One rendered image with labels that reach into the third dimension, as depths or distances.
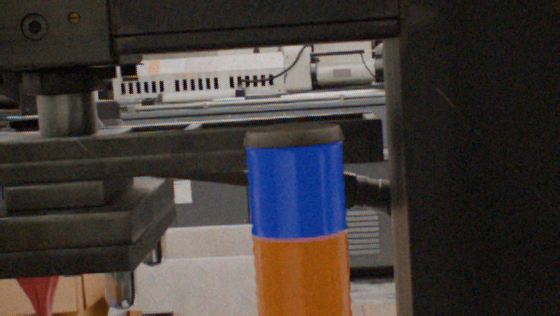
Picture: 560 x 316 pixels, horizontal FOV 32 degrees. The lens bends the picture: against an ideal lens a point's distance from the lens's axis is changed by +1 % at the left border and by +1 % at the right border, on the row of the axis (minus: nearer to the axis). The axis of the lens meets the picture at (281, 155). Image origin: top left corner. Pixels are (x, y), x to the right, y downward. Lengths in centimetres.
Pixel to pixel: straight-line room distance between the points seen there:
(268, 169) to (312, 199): 2
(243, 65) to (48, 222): 484
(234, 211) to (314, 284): 482
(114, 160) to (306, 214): 26
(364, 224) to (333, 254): 477
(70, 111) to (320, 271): 30
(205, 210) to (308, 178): 485
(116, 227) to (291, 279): 22
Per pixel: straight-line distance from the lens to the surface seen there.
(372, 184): 71
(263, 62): 539
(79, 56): 60
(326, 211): 37
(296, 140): 36
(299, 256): 36
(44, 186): 60
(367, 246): 516
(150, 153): 60
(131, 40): 57
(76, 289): 296
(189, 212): 522
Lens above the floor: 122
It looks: 6 degrees down
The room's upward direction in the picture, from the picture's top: 4 degrees counter-clockwise
